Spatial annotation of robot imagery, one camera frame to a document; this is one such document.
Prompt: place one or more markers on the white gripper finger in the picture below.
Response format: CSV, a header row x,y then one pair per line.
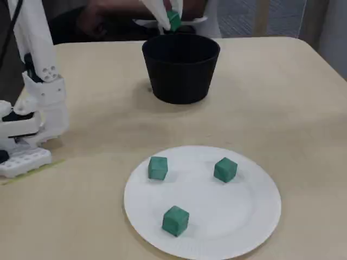
x,y
177,5
158,12

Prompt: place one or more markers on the green cube block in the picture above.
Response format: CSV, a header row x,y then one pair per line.
x,y
225,169
175,220
174,21
157,168

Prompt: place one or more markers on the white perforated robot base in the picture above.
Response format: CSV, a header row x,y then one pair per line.
x,y
24,162

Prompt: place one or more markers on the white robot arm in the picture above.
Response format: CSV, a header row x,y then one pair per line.
x,y
32,40

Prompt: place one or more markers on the black pot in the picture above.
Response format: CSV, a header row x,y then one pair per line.
x,y
179,75

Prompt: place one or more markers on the white upright background panel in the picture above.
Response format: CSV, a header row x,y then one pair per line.
x,y
214,19

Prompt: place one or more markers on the grey mesh partition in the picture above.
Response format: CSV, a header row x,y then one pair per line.
x,y
238,16

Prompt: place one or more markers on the yellow-green base mat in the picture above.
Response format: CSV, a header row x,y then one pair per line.
x,y
57,163

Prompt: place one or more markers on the white paper plate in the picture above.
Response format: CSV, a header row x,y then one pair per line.
x,y
217,216

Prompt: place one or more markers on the wooden upright post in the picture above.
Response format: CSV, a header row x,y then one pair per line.
x,y
262,16

